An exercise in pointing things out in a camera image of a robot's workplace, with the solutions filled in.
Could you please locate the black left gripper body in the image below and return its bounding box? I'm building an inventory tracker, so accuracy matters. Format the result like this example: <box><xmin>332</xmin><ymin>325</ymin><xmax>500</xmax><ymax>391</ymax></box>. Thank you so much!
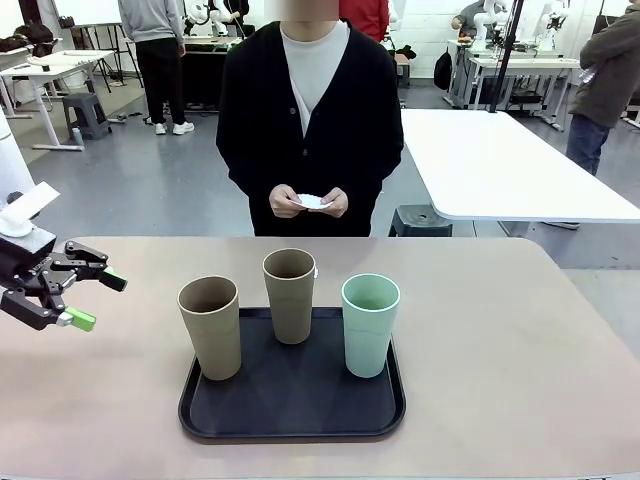
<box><xmin>0</xmin><ymin>230</ymin><xmax>79</xmax><ymax>302</ymax></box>

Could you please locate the tall brown cup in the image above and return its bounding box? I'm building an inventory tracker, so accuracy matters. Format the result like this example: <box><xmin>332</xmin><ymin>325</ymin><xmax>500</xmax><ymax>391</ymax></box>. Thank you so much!
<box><xmin>177</xmin><ymin>275</ymin><xmax>243</xmax><ymax>382</ymax></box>
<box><xmin>262</xmin><ymin>248</ymin><xmax>317</xmax><ymax>346</ymax></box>

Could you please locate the white scalloped coaster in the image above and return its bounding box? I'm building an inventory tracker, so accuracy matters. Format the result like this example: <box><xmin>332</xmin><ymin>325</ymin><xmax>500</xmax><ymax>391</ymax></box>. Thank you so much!
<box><xmin>294</xmin><ymin>193</ymin><xmax>334</xmax><ymax>212</ymax></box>

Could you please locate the tall mint green cup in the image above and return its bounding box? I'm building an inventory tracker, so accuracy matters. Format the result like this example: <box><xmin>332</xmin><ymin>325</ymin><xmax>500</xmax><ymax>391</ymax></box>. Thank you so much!
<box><xmin>340</xmin><ymin>273</ymin><xmax>402</xmax><ymax>379</ymax></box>

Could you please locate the person's left forearm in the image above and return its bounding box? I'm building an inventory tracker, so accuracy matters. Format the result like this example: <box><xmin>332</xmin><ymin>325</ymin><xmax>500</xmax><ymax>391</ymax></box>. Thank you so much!
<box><xmin>338</xmin><ymin>147</ymin><xmax>404</xmax><ymax>201</ymax></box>

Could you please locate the person's right forearm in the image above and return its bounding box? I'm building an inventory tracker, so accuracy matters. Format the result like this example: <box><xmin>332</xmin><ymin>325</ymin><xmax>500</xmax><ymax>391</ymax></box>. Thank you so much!
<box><xmin>225</xmin><ymin>147</ymin><xmax>282</xmax><ymax>201</ymax></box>

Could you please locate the person's right hand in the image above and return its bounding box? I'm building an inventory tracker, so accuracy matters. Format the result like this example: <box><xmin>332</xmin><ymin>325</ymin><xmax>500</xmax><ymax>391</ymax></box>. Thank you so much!
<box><xmin>268</xmin><ymin>183</ymin><xmax>304</xmax><ymax>220</ymax></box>

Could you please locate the person's left hand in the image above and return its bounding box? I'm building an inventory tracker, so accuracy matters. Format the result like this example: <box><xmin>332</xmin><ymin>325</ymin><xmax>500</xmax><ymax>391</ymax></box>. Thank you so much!
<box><xmin>319</xmin><ymin>187</ymin><xmax>350</xmax><ymax>220</ymax></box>

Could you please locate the grey plastic stool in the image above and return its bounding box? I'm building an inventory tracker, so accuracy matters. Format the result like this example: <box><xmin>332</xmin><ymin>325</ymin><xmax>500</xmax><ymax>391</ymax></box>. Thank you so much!
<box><xmin>388</xmin><ymin>204</ymin><xmax>454</xmax><ymax>238</ymax></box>
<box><xmin>62</xmin><ymin>92</ymin><xmax>113</xmax><ymax>141</ymax></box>

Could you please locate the white background desk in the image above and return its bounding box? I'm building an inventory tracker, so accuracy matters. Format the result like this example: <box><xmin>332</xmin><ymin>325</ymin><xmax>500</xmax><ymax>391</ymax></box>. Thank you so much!
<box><xmin>0</xmin><ymin>49</ymin><xmax>116</xmax><ymax>151</ymax></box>

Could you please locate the black bag on desk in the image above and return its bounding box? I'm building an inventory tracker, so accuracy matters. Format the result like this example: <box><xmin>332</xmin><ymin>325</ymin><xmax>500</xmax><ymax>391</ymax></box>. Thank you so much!
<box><xmin>0</xmin><ymin>23</ymin><xmax>56</xmax><ymax>54</ymax></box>

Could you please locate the person in grey hoodie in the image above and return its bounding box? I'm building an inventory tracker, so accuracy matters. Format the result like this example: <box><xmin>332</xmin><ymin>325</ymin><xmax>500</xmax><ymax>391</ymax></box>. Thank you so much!
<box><xmin>117</xmin><ymin>0</ymin><xmax>195</xmax><ymax>136</ymax></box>

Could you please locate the person in black cardigan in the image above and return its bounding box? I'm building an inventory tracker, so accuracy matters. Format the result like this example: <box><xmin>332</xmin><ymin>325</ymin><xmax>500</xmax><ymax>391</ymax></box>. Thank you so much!
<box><xmin>215</xmin><ymin>0</ymin><xmax>405</xmax><ymax>238</ymax></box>

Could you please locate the black plastic tray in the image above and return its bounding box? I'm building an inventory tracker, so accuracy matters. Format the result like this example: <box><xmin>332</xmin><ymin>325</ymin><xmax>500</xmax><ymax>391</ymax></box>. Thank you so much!
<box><xmin>177</xmin><ymin>306</ymin><xmax>407</xmax><ymax>445</ymax></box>

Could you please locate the person in red top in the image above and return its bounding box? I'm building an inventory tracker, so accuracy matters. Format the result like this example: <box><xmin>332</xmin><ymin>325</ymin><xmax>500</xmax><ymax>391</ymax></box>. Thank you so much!
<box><xmin>338</xmin><ymin>0</ymin><xmax>390</xmax><ymax>41</ymax></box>

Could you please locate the black backpack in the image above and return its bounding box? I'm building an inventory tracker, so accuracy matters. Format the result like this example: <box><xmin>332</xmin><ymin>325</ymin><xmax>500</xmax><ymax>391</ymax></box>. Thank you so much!
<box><xmin>433</xmin><ymin>47</ymin><xmax>454</xmax><ymax>92</ymax></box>

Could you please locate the large white table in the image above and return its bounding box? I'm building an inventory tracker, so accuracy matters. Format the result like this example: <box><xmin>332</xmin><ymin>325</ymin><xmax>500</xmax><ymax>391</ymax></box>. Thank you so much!
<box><xmin>401</xmin><ymin>108</ymin><xmax>640</xmax><ymax>239</ymax></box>

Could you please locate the black vertical pole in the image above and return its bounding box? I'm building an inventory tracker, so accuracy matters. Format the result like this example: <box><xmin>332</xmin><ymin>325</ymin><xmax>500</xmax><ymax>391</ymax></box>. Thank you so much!
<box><xmin>489</xmin><ymin>0</ymin><xmax>525</xmax><ymax>114</ymax></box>

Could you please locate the white desk with robots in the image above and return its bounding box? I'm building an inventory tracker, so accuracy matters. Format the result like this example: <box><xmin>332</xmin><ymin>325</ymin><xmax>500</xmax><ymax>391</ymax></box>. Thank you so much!
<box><xmin>467</xmin><ymin>55</ymin><xmax>581</xmax><ymax>126</ymax></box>

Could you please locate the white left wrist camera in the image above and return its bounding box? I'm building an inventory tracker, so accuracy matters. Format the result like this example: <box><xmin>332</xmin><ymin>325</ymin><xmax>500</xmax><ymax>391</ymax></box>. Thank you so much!
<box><xmin>0</xmin><ymin>181</ymin><xmax>61</xmax><ymax>239</ymax></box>

